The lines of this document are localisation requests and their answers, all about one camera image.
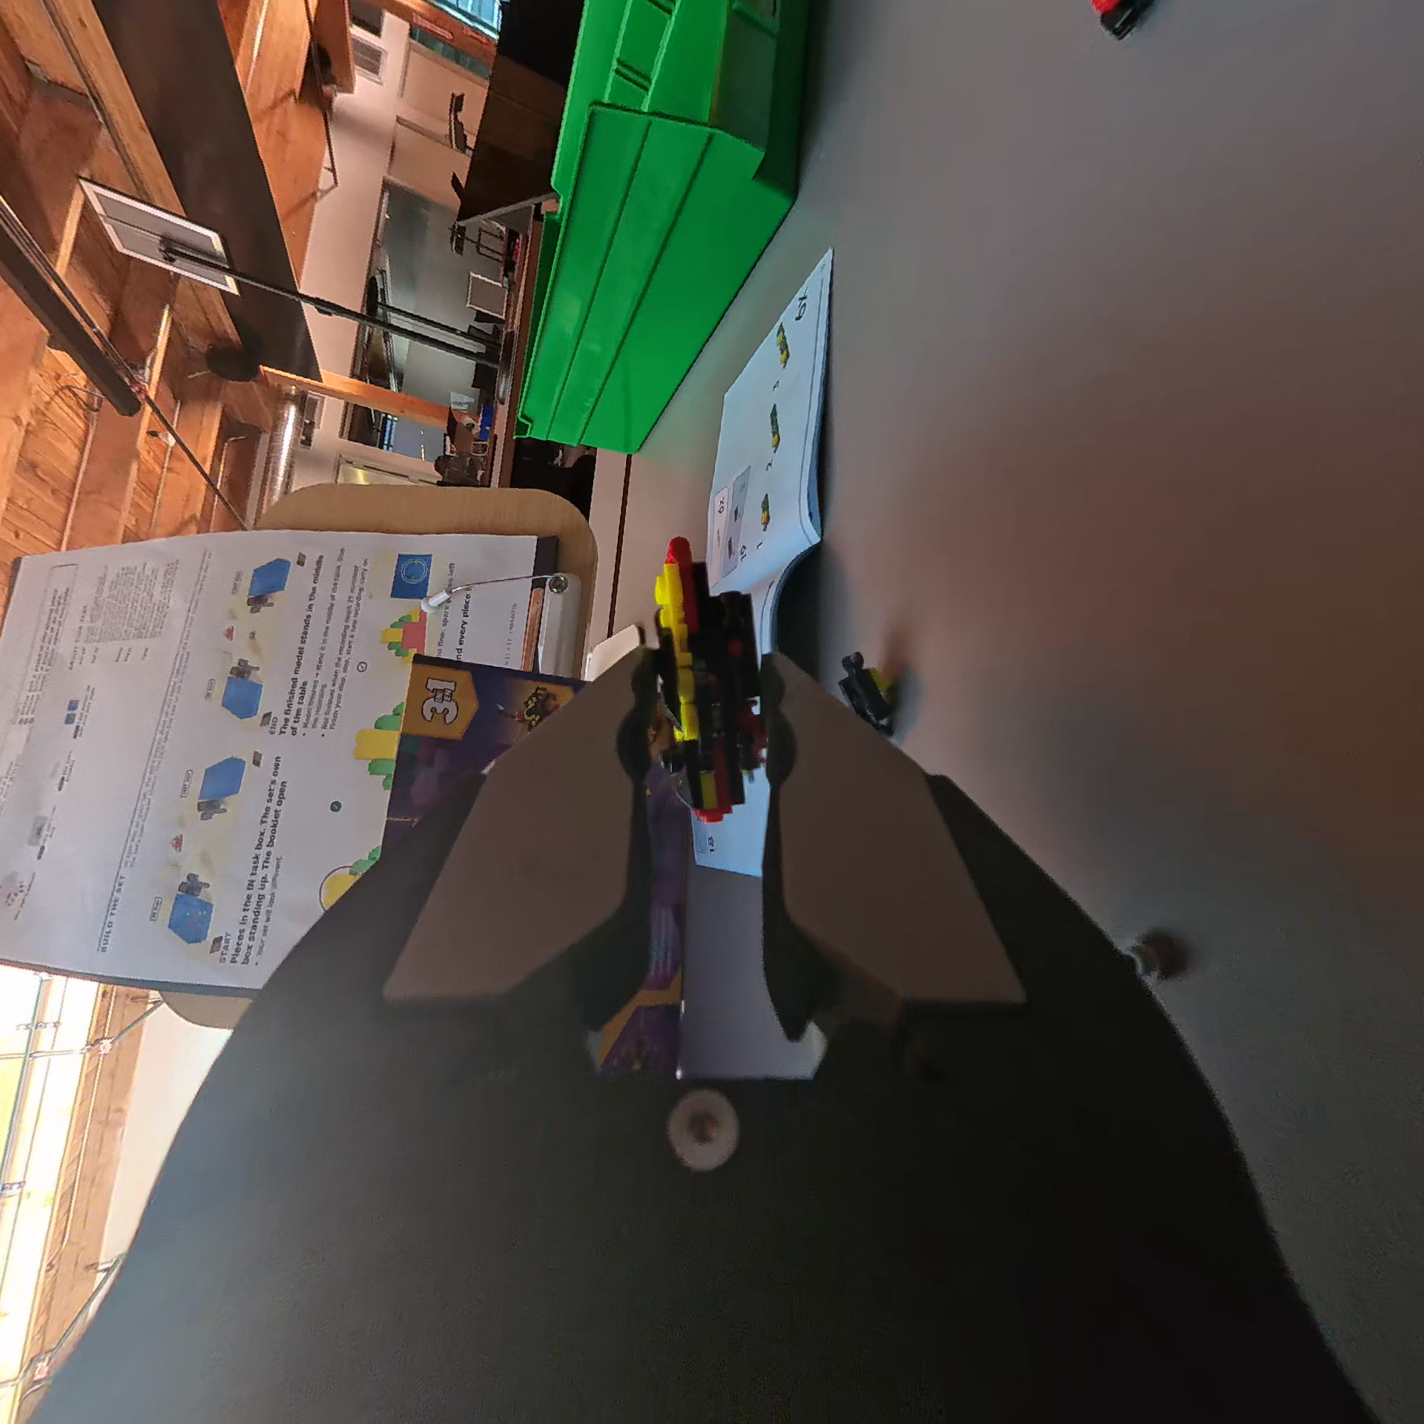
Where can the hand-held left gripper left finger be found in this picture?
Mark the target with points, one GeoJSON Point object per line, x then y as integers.
{"type": "Point", "coordinates": [534, 878]}

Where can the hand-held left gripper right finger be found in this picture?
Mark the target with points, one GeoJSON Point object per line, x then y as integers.
{"type": "Point", "coordinates": [890, 890]}

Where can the yellow black red lego model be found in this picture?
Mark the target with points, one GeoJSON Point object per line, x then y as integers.
{"type": "Point", "coordinates": [701, 690]}

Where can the purple lego set box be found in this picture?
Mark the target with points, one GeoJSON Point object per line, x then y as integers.
{"type": "Point", "coordinates": [467, 734]}

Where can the small black yellow lego piece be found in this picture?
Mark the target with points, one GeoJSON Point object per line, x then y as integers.
{"type": "Point", "coordinates": [874, 690]}

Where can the small grey lego piece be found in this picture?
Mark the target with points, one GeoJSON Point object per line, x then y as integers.
{"type": "Point", "coordinates": [1157, 955]}

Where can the open lego instruction booklet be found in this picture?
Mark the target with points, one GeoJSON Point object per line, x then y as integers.
{"type": "Point", "coordinates": [779, 444]}

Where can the red black lego piece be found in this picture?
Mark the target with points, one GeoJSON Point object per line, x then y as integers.
{"type": "Point", "coordinates": [1121, 14]}

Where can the metal clipboard clip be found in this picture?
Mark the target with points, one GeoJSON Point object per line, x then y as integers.
{"type": "Point", "coordinates": [562, 622]}

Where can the light wooden clipboard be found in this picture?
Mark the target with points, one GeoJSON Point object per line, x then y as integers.
{"type": "Point", "coordinates": [445, 512]}

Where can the printed task instruction sheet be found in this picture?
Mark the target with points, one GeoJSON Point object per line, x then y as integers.
{"type": "Point", "coordinates": [167, 722]}

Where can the black floor lamp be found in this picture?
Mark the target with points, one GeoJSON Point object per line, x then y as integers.
{"type": "Point", "coordinates": [334, 305]}

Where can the green plastic bin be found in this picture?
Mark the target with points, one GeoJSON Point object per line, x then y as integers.
{"type": "Point", "coordinates": [645, 278]}
{"type": "Point", "coordinates": [712, 56]}

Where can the dark brown table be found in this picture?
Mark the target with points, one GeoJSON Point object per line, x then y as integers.
{"type": "Point", "coordinates": [512, 122]}

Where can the silver ceiling duct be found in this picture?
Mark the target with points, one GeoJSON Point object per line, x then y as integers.
{"type": "Point", "coordinates": [282, 444]}

